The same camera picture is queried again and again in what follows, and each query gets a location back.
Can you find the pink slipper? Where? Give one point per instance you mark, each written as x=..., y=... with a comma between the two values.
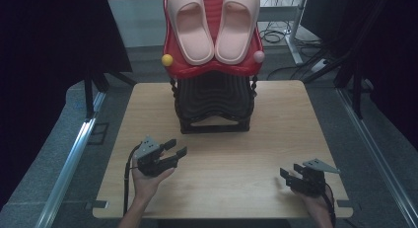
x=192, y=27
x=236, y=27

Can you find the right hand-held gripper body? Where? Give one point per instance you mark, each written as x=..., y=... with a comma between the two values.
x=312, y=180

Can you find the black curtain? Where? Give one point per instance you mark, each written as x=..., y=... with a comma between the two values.
x=394, y=57
x=42, y=57

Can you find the pink ball knob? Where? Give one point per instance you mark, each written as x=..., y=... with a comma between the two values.
x=259, y=56

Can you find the person's right hand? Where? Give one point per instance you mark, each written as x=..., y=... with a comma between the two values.
x=315, y=205

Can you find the person's left hand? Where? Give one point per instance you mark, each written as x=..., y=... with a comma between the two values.
x=148, y=185

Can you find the red and black shoe rack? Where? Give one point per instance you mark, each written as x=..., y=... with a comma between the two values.
x=213, y=99

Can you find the black floor plate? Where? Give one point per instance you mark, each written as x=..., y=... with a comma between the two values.
x=98, y=133

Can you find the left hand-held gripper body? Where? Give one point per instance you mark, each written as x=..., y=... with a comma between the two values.
x=151, y=164

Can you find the aluminium rail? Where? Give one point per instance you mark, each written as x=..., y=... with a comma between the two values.
x=378, y=155
x=65, y=175

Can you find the white desk frame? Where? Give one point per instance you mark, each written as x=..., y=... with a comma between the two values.
x=292, y=30

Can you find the black metal stand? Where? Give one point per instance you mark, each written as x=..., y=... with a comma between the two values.
x=90, y=90
x=356, y=80

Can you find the yellow ball knob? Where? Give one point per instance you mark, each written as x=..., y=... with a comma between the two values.
x=167, y=60

